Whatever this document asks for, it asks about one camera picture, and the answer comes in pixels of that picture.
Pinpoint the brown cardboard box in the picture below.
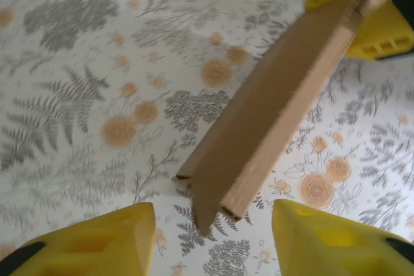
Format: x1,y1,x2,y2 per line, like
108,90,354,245
171,0,373,238

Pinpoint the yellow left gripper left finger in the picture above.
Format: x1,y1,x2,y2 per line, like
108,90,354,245
8,202,157,276

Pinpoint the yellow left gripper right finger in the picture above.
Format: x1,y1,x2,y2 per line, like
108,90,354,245
270,199,414,276

